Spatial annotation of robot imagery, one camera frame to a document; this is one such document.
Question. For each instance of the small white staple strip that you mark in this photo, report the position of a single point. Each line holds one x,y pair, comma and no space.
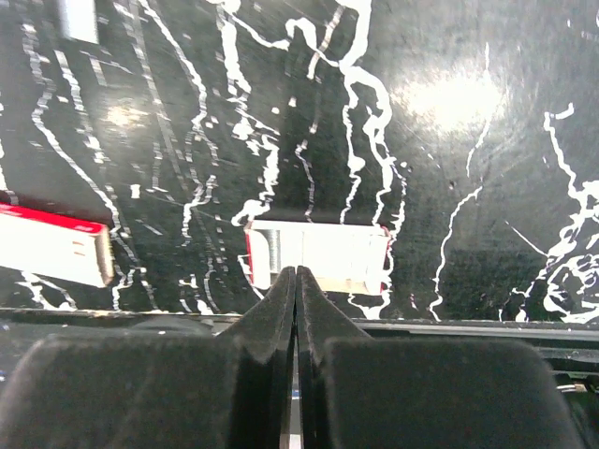
78,20

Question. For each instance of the red white staple box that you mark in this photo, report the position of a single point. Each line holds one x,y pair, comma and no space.
56,246

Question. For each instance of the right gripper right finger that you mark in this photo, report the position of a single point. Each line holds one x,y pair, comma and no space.
360,392

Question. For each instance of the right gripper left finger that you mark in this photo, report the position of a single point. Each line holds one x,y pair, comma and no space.
160,386

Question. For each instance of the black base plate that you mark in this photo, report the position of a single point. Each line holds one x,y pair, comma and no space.
569,349

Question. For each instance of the open staple box tray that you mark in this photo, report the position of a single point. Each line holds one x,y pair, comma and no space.
344,258

